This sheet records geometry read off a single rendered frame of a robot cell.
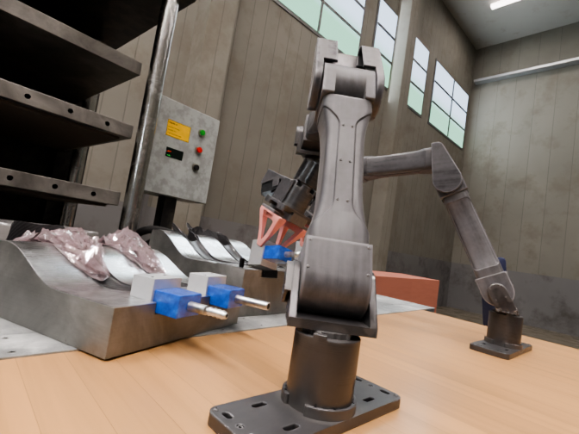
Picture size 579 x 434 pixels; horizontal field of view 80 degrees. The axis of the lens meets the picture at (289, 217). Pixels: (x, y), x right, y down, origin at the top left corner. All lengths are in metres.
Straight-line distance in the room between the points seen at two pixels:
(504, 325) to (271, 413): 0.63
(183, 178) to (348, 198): 1.27
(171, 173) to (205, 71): 2.43
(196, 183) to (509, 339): 1.28
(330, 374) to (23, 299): 0.39
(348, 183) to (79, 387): 0.32
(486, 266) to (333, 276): 0.57
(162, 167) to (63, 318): 1.12
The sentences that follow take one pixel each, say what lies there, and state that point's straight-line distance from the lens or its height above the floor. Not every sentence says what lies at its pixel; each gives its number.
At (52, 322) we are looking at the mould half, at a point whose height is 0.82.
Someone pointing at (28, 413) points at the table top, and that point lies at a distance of 0.35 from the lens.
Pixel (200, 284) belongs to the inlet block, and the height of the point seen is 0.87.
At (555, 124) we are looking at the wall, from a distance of 9.87.
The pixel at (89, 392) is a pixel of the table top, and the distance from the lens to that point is 0.38.
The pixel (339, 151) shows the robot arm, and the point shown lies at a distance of 0.40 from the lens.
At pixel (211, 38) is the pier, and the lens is 4.05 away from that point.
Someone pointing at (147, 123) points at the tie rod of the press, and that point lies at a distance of 1.39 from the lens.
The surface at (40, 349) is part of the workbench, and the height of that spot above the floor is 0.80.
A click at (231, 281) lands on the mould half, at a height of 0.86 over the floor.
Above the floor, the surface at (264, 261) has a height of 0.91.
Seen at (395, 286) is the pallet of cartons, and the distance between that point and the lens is 2.92.
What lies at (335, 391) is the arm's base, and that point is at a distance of 0.34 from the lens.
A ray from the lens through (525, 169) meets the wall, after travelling 9.66.
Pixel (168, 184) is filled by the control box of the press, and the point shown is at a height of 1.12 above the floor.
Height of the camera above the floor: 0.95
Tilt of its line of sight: 4 degrees up
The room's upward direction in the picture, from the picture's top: 9 degrees clockwise
